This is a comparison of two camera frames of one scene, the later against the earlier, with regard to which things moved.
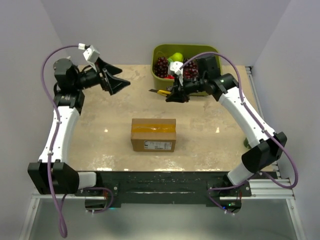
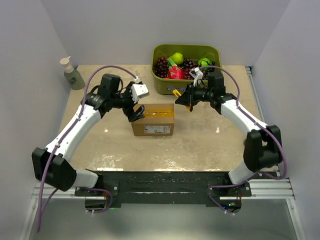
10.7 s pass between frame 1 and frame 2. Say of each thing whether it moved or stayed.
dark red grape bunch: stayed
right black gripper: moved
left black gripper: moved
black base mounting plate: stayed
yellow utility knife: moved
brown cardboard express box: moved
